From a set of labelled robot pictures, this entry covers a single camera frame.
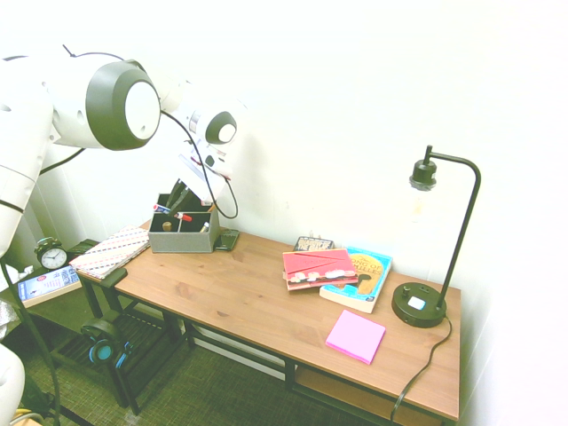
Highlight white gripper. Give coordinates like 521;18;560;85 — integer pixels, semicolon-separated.
166;149;224;215

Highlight grey desk organizer holder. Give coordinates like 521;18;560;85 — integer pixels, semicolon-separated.
147;193;222;255

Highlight black flat device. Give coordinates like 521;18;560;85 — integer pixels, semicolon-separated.
214;228;241;253

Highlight striped colourful notebook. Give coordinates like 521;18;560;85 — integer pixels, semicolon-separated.
69;224;151;280

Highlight black headphone hanger clamp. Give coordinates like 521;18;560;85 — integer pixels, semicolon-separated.
95;268;130;321

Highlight dark paperback book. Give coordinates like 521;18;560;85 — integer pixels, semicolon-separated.
293;235;335;254

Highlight black alarm clock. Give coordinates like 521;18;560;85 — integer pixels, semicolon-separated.
34;237;68;272

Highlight dark side table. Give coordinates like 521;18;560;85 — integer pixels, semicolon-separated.
0;239;193;416

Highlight red book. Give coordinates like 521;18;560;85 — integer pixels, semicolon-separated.
281;247;359;293

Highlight white and blue book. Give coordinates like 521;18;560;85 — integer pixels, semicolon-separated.
16;267;83;309

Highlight black and blue headphones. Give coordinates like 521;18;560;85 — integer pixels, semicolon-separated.
80;317;135;370

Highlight blue and orange book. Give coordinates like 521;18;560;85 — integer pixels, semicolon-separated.
319;246;394;315

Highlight pink sticky note pad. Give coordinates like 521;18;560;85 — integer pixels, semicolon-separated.
325;309;387;366

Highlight black desk lamp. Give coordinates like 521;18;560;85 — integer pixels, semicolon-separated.
390;145;483;329

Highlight black camera cable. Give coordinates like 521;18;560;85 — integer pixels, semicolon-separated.
39;43;240;220

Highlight wooden desk with black frame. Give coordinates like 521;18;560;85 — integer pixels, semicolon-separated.
79;219;462;426

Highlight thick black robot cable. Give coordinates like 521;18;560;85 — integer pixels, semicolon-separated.
0;259;61;426

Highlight black lamp power cable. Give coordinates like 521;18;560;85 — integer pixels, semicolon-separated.
389;312;454;422

